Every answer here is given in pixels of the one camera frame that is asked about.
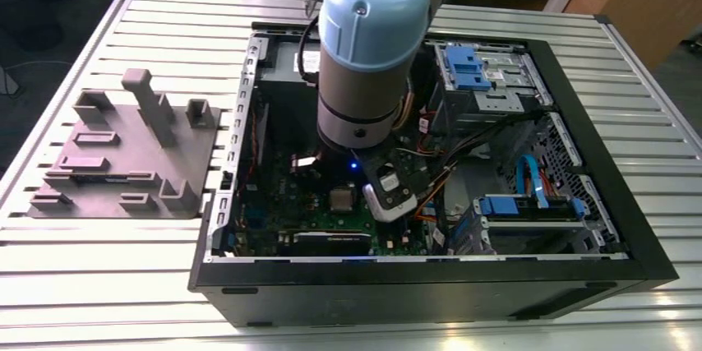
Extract hard disk blue carrier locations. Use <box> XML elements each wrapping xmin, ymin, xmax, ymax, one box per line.
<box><xmin>474</xmin><ymin>194</ymin><xmax>588</xmax><ymax>224</ymax></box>

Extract silver hard disk bay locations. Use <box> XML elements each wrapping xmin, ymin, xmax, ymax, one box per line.
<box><xmin>453</xmin><ymin>196</ymin><xmax>630</xmax><ymax>260</ymax></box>

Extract black graphics card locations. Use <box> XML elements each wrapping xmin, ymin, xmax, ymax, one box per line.
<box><xmin>277</xmin><ymin>229</ymin><xmax>374</xmax><ymax>256</ymax></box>

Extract silver drive cage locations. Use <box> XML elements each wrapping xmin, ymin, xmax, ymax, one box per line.
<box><xmin>426</xmin><ymin>41</ymin><xmax>554</xmax><ymax>135</ymax></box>

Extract green motherboard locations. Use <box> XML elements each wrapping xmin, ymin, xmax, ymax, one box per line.
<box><xmin>235</xmin><ymin>147</ymin><xmax>434</xmax><ymax>257</ymax></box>

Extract black PC case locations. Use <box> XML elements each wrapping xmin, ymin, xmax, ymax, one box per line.
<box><xmin>187</xmin><ymin>20</ymin><xmax>681</xmax><ymax>327</ymax></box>

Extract grey power supply unit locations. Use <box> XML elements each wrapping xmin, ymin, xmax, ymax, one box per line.
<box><xmin>255</xmin><ymin>42</ymin><xmax>325</xmax><ymax>150</ymax></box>

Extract RAM stick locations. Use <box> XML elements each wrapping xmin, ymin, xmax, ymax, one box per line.
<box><xmin>68</xmin><ymin>175</ymin><xmax>138</xmax><ymax>186</ymax></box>

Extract grey plastic parts rack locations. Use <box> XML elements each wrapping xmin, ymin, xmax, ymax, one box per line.
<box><xmin>24</xmin><ymin>67</ymin><xmax>225</xmax><ymax>220</ymax></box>

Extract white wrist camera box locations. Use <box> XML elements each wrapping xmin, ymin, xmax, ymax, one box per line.
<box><xmin>361</xmin><ymin>161</ymin><xmax>419</xmax><ymax>224</ymax></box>

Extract orange red wire bundle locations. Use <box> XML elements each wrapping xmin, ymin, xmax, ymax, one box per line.
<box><xmin>414</xmin><ymin>193</ymin><xmax>443</xmax><ymax>225</ymax></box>

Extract black cable bundle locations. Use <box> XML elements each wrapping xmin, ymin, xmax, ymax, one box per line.
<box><xmin>415</xmin><ymin>114</ymin><xmax>552</xmax><ymax>200</ymax></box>

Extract yellow power wires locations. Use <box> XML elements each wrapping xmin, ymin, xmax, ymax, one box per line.
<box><xmin>398</xmin><ymin>90</ymin><xmax>417</xmax><ymax>126</ymax></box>

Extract blue SATA cable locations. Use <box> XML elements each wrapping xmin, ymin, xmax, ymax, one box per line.
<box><xmin>514</xmin><ymin>155</ymin><xmax>552</xmax><ymax>210</ymax></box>

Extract small blue drive bracket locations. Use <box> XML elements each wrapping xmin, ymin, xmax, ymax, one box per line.
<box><xmin>453</xmin><ymin>72</ymin><xmax>494</xmax><ymax>92</ymax></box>

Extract large blue drive bracket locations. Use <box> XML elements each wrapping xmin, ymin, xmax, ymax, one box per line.
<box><xmin>446</xmin><ymin>45</ymin><xmax>485</xmax><ymax>76</ymax></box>

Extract thick black cable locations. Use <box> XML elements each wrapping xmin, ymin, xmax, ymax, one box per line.
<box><xmin>298</xmin><ymin>17</ymin><xmax>325</xmax><ymax>90</ymax></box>

